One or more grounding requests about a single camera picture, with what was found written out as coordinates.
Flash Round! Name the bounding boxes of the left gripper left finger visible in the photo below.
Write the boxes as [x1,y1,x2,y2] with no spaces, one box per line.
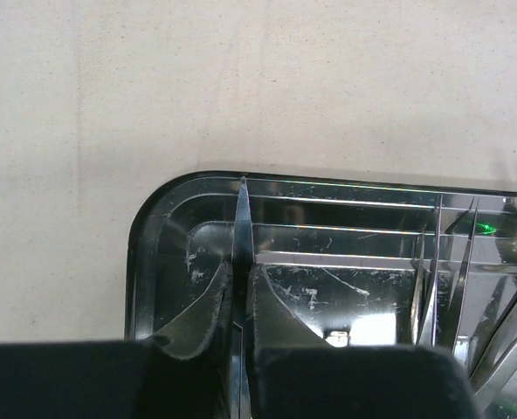
[0,263,232,418]

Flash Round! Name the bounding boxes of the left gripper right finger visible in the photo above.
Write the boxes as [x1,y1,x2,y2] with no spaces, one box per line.
[247,264,481,418]

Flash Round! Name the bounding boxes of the beige cloth wrap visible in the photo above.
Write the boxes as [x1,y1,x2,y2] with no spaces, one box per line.
[0,1,517,340]

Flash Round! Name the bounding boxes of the stainless steel instrument tray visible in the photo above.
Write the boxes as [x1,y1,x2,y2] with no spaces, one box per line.
[125,170,517,419]

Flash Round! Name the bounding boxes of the steel scissors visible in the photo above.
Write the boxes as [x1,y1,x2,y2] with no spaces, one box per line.
[231,177,254,418]

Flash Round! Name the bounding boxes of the steel tweezers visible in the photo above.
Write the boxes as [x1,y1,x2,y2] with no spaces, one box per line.
[441,202,479,354]
[467,157,517,416]
[409,194,443,347]

